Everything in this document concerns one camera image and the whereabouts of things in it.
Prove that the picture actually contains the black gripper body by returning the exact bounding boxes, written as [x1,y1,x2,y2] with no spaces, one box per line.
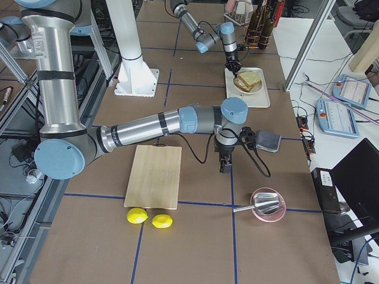
[225,50,242,71]
[214,127,256,173]

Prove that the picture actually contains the bread slice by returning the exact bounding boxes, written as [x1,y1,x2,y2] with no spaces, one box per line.
[237,71,261,87]
[233,78,251,92]

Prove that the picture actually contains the white round plate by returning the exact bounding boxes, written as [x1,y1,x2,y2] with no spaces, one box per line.
[233,71,262,93]

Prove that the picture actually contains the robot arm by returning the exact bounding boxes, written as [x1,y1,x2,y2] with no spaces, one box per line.
[169,1,242,77]
[18,1,248,180]

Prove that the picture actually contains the cream bear tray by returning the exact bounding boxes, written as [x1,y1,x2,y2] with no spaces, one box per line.
[224,67,270,108]

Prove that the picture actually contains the grey folded cloth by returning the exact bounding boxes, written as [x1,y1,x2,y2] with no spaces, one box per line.
[256,130,282,153]

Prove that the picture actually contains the dark green wine bottle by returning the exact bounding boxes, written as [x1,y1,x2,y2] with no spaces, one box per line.
[245,0,265,45]

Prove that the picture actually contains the metal scoop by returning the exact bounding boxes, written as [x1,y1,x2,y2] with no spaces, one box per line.
[233,192,282,215]

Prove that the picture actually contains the pink bowl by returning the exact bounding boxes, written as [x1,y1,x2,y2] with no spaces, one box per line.
[250,187,287,222]

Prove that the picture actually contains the near teach pendant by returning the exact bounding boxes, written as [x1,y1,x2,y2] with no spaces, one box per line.
[316,99,359,138]

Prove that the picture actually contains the teach pendant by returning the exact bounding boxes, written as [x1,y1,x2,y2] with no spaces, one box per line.
[332,74,371,109]
[316,99,359,138]

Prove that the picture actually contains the wooden cutting board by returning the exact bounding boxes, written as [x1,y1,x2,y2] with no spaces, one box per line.
[124,145,182,210]

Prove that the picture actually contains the far teach pendant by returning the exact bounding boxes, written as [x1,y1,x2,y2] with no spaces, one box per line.
[332,74,371,109]

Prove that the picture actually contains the black laptop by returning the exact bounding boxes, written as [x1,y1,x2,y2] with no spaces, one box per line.
[311,138,378,246]

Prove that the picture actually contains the long metal pointer stick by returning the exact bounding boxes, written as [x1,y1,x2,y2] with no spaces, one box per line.
[304,73,378,125]

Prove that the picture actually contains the yellow lemon right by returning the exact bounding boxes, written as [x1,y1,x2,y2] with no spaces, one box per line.
[152,214,173,228]

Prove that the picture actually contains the yellow lemon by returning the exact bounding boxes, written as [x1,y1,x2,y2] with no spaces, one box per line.
[126,208,149,224]
[152,214,173,228]

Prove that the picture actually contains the yellow lemon left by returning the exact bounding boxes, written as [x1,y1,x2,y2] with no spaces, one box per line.
[126,208,149,224]

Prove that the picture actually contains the copper wire bottle rack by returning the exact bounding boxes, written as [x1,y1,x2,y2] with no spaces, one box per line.
[244,24,271,50]

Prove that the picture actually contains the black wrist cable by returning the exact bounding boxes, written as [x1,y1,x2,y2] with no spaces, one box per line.
[174,133,272,178]

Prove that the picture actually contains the white wire cup rack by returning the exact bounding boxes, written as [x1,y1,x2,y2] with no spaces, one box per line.
[224,0,253,26]

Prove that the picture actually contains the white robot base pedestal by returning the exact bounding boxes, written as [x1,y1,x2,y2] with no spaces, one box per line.
[106,0,159,97]

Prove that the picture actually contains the aluminium frame post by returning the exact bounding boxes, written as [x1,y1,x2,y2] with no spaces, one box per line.
[284,0,336,92]

